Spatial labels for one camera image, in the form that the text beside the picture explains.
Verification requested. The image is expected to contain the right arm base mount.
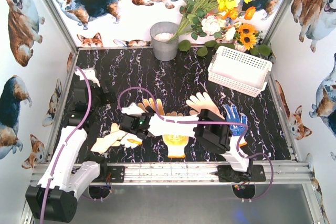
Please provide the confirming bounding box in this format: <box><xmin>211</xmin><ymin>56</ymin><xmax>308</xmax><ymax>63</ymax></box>
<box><xmin>211</xmin><ymin>165</ymin><xmax>266</xmax><ymax>183</ymax></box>

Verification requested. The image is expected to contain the yellow dotted work glove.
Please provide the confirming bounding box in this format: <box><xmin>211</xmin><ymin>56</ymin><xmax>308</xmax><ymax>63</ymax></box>
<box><xmin>137</xmin><ymin>98</ymin><xmax>165</xmax><ymax>116</ymax></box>

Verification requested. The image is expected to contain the white plastic storage basket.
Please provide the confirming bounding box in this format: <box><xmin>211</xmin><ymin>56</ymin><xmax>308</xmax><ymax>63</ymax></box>
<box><xmin>208</xmin><ymin>46</ymin><xmax>272</xmax><ymax>98</ymax></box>

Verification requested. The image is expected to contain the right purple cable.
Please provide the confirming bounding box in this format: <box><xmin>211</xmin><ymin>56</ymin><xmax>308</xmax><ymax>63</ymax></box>
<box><xmin>117</xmin><ymin>87</ymin><xmax>275</xmax><ymax>190</ymax></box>

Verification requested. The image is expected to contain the artificial flower bouquet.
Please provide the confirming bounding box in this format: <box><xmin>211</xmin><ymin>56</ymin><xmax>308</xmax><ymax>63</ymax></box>
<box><xmin>168</xmin><ymin>0</ymin><xmax>271</xmax><ymax>57</ymax></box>

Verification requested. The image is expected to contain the aluminium front rail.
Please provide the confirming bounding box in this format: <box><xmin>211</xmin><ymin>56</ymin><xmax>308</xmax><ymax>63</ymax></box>
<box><xmin>30</xmin><ymin>162</ymin><xmax>313</xmax><ymax>186</ymax></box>

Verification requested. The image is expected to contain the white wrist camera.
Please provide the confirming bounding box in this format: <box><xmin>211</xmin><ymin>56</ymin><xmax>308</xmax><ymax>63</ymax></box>
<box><xmin>121</xmin><ymin>102</ymin><xmax>145</xmax><ymax>116</ymax></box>
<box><xmin>75</xmin><ymin>68</ymin><xmax>101</xmax><ymax>87</ymax></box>

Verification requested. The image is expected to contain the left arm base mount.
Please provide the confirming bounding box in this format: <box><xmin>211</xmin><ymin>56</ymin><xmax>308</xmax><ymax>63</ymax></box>
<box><xmin>92</xmin><ymin>165</ymin><xmax>125</xmax><ymax>183</ymax></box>

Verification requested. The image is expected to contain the grey metal bucket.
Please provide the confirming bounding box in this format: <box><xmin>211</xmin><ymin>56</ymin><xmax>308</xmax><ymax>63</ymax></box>
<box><xmin>150</xmin><ymin>22</ymin><xmax>179</xmax><ymax>61</ymax></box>

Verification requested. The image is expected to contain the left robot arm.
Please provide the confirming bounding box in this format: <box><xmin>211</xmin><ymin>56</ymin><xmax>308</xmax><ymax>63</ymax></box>
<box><xmin>25</xmin><ymin>78</ymin><xmax>108</xmax><ymax>223</ymax></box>

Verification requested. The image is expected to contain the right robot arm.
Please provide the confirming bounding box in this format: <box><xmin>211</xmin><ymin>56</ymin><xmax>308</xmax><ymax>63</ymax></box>
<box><xmin>120</xmin><ymin>103</ymin><xmax>253</xmax><ymax>178</ymax></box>

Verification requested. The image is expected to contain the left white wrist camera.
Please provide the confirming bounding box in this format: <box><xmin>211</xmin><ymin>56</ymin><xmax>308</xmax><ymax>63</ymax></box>
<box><xmin>75</xmin><ymin>68</ymin><xmax>101</xmax><ymax>87</ymax></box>

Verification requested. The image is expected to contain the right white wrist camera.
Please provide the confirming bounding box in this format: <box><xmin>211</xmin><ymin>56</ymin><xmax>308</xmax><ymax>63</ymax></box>
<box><xmin>121</xmin><ymin>102</ymin><xmax>145</xmax><ymax>116</ymax></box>

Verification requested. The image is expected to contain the blue dotted glove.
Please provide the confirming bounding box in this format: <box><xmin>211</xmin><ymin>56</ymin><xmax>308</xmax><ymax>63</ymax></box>
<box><xmin>224</xmin><ymin>104</ymin><xmax>248</xmax><ymax>147</ymax></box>
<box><xmin>120</xmin><ymin>133</ymin><xmax>143</xmax><ymax>148</ymax></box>

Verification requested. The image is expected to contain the cream rubber glove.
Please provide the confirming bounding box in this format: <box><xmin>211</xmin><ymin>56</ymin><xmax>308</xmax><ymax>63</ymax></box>
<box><xmin>91</xmin><ymin>123</ymin><xmax>126</xmax><ymax>154</ymax></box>
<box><xmin>186</xmin><ymin>92</ymin><xmax>224</xmax><ymax>119</ymax></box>

